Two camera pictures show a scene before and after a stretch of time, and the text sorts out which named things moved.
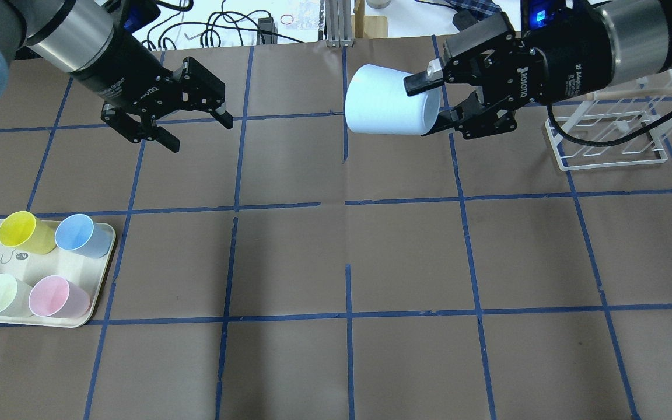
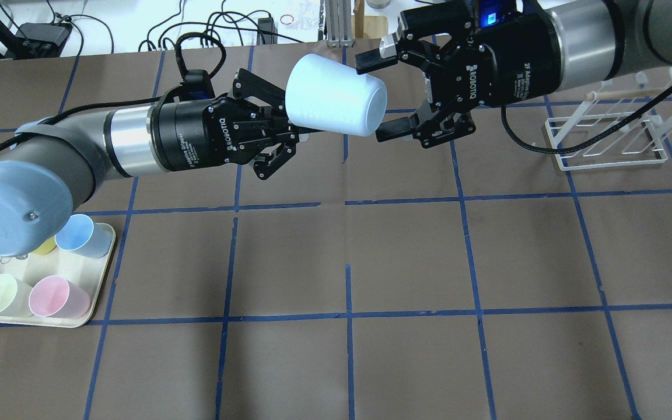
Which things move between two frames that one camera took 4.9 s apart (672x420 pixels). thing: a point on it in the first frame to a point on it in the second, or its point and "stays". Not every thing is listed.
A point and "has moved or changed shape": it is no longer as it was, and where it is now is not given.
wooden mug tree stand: (367, 27) stays
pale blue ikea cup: (376, 101) has moved or changed shape
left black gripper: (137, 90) to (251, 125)
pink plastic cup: (53, 296) stays
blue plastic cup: (78, 233) stays
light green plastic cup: (2, 295) stays
